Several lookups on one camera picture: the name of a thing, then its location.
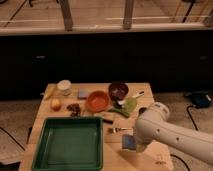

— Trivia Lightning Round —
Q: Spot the metal cup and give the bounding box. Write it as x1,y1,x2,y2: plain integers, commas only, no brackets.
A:
138,107,147,115

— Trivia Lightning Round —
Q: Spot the dark maroon bowl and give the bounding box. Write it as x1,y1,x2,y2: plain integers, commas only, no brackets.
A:
108,82,129,100

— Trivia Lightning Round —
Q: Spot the dark blue floor device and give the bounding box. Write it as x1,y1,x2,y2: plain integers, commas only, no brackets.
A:
185,92,212,108

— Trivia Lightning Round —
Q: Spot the orange bowl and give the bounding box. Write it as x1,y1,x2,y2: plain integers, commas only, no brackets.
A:
86,91,110,112

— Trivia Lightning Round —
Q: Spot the black floor cable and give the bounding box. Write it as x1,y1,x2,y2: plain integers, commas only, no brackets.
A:
186,104,200,133

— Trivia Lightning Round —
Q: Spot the black handled brush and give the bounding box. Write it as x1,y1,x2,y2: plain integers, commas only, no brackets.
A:
96,114,114,124

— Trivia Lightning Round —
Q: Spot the green leafy vegetable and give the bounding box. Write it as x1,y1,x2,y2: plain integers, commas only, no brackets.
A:
109,97,137,118

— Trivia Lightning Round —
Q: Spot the blue sponge front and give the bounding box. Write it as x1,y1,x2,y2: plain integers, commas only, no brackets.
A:
122,134,136,150

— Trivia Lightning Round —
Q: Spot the white cup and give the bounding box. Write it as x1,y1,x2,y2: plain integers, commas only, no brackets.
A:
57,80,71,96

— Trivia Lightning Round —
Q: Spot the white handled utensil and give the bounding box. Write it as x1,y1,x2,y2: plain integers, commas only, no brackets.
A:
118,90,146,106

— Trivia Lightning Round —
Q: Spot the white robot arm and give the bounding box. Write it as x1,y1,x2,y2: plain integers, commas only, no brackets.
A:
134,102,213,165

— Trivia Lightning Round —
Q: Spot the brown grapes bunch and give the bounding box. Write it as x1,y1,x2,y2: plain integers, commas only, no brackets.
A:
67,103,81,117

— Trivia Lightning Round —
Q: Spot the silver fork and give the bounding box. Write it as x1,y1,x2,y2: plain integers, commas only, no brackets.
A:
108,127,133,133

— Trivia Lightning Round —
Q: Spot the yellow banana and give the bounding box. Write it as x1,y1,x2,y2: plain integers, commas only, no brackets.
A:
43,85,56,100

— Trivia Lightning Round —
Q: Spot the green plastic tray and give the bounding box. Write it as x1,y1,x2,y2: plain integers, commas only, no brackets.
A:
31,117,103,171

